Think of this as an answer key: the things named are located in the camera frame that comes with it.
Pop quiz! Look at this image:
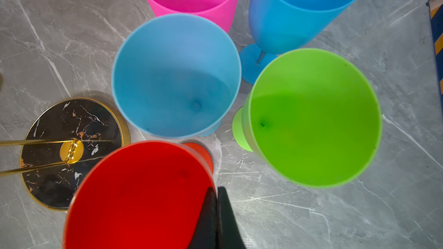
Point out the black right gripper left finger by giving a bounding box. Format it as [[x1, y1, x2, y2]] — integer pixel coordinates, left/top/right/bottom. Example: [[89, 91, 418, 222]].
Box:
[[188, 187, 218, 249]]

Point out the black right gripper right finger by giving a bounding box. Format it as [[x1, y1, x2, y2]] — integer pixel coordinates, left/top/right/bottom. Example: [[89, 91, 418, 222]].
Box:
[[217, 186, 246, 249]]

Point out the red wine glass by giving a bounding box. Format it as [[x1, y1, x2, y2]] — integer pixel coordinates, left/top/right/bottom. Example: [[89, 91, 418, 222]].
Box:
[[62, 140, 215, 249]]

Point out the green wine glass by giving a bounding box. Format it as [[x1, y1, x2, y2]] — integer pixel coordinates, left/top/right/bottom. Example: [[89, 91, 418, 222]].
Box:
[[232, 48, 383, 189]]

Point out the blue wine glass front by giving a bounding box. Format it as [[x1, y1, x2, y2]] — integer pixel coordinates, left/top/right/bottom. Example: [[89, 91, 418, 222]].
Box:
[[112, 14, 242, 139]]

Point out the blue wine glass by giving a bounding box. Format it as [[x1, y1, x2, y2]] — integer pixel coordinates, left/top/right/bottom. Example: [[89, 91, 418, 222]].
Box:
[[112, 14, 242, 139], [239, 0, 355, 84]]

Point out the gold wine glass rack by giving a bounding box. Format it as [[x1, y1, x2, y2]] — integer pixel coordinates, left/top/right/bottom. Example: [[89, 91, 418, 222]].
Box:
[[1, 98, 130, 211]]

